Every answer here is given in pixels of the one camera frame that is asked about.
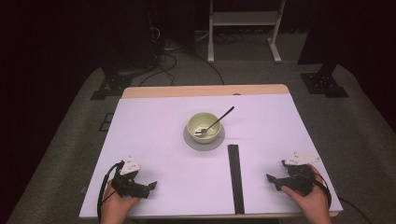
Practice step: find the person's left hand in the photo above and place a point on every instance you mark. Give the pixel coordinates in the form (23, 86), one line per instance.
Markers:
(113, 208)

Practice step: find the black tape square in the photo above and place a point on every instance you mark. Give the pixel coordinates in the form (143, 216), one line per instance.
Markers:
(102, 122)

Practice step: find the black metal stand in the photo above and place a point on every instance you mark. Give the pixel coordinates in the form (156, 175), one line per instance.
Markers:
(323, 84)
(112, 85)

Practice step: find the person's right hand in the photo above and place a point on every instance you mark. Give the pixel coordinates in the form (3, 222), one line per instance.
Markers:
(314, 207)

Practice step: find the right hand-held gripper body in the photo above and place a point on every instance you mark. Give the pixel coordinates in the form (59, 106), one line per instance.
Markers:
(299, 179)

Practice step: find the grey round coaster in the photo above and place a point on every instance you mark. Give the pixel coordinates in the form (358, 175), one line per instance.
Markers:
(204, 146)

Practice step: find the row of black chopsticks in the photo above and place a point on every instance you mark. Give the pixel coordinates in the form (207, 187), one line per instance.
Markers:
(234, 179)

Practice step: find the white metal stand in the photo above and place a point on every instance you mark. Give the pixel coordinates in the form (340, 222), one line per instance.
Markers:
(243, 18)

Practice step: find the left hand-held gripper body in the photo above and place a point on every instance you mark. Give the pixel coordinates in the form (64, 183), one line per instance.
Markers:
(127, 183)

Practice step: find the pale green bowl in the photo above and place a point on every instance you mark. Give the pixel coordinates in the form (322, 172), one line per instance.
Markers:
(205, 123)

